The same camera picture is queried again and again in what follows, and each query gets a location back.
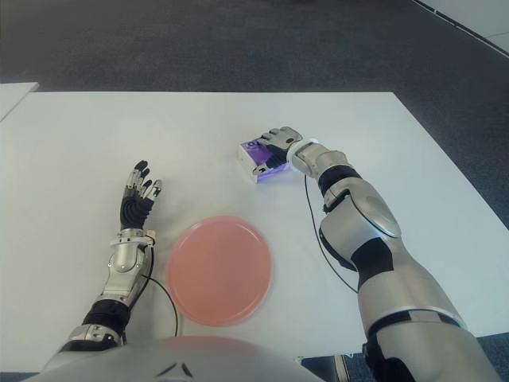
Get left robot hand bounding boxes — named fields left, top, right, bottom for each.
left=119, top=160, right=163, bottom=231

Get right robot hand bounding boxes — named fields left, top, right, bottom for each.
left=251, top=126, right=305, bottom=176

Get purple tissue paper pack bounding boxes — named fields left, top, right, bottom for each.
left=238, top=134, right=295, bottom=186

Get pink round plate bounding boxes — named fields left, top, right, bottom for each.
left=165, top=215, right=274, bottom=328

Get silver robot torso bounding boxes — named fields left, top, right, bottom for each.
left=23, top=335, right=319, bottom=382

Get white adjoining table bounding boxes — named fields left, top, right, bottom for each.
left=0, top=82, right=41, bottom=123

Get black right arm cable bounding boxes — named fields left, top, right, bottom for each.
left=304, top=174, right=359, bottom=294

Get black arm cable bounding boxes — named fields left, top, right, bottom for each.
left=304, top=174, right=359, bottom=294
left=141, top=274, right=179, bottom=337

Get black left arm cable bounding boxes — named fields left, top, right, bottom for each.
left=141, top=274, right=179, bottom=337

